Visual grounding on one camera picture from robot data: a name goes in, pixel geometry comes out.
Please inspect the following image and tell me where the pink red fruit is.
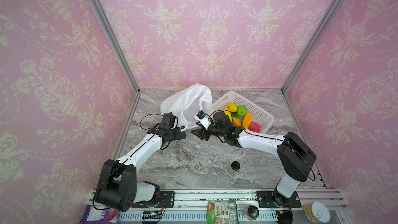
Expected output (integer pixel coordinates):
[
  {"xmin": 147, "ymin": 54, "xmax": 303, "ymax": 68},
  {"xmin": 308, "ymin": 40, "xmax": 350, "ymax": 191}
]
[{"xmin": 249, "ymin": 122, "xmax": 261, "ymax": 133}]

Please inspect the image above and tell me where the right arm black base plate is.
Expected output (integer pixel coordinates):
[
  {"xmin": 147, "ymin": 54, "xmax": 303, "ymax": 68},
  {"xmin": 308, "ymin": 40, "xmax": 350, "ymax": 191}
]
[{"xmin": 255, "ymin": 190, "xmax": 302, "ymax": 208}]

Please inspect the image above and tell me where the yellow red mango fruit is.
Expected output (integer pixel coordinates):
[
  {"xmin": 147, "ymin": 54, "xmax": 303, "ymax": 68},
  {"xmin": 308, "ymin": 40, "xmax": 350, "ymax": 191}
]
[{"xmin": 242, "ymin": 113, "xmax": 253, "ymax": 129}]

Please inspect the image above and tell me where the small black-lidded jar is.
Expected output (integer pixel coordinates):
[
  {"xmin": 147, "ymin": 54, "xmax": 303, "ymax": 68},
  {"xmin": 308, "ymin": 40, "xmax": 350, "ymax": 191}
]
[{"xmin": 228, "ymin": 161, "xmax": 240, "ymax": 177}]

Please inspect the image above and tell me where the black round lid object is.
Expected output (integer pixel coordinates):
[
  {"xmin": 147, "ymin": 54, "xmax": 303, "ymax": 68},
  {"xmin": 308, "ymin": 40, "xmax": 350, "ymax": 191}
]
[{"xmin": 244, "ymin": 204, "xmax": 260, "ymax": 221}]

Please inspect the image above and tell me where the white perforated plastic basket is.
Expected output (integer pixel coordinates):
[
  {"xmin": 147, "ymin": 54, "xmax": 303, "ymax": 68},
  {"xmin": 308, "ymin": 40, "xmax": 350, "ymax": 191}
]
[{"xmin": 212, "ymin": 91, "xmax": 274, "ymax": 134}]

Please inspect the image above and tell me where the white plastic bag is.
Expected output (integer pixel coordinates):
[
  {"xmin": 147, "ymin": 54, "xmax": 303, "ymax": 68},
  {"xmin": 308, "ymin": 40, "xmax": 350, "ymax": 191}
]
[{"xmin": 160, "ymin": 83, "xmax": 214, "ymax": 130}]

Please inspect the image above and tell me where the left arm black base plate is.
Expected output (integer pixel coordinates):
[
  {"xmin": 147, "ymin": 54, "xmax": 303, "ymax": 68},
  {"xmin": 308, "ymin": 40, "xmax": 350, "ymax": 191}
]
[{"xmin": 131, "ymin": 191, "xmax": 175, "ymax": 208}]

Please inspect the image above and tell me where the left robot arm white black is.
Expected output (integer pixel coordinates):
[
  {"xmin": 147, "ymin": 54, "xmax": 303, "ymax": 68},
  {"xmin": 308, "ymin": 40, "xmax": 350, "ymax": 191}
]
[{"xmin": 92, "ymin": 113, "xmax": 186, "ymax": 212}]

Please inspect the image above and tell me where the green orange mango fruit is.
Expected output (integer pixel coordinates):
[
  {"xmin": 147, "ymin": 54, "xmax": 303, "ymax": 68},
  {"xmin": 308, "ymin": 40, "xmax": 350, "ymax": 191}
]
[{"xmin": 232, "ymin": 113, "xmax": 242, "ymax": 127}]

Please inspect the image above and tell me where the yellow starfruit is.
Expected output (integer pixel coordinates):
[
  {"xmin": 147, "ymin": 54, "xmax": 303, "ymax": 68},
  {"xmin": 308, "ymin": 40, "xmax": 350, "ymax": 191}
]
[{"xmin": 224, "ymin": 108, "xmax": 233, "ymax": 123}]

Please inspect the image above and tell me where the purple snack package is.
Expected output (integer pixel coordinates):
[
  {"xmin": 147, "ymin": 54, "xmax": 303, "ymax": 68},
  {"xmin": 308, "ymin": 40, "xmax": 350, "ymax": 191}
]
[{"xmin": 80, "ymin": 205, "xmax": 120, "ymax": 224}]

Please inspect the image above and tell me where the aluminium frame rail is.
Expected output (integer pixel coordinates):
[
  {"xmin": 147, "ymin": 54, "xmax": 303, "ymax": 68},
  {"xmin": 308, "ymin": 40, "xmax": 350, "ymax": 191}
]
[{"xmin": 88, "ymin": 188, "xmax": 349, "ymax": 209}]

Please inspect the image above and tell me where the green apple fruit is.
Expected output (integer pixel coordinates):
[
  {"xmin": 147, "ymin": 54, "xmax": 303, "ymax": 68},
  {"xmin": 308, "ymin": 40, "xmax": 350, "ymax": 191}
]
[{"xmin": 236, "ymin": 105, "xmax": 247, "ymax": 117}]

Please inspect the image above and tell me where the green snack package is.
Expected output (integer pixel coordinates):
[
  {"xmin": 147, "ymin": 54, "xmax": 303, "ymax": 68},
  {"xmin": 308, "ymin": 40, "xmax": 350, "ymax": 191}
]
[{"xmin": 206, "ymin": 200, "xmax": 239, "ymax": 224}]

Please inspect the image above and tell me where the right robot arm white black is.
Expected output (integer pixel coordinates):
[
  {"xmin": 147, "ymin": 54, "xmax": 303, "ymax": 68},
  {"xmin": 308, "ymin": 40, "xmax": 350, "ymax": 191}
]
[{"xmin": 191, "ymin": 111, "xmax": 317, "ymax": 207}]

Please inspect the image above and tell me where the tin can white lid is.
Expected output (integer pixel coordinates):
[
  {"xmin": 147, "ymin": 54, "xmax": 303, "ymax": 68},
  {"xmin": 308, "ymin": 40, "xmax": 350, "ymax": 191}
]
[{"xmin": 304, "ymin": 202, "xmax": 331, "ymax": 224}]

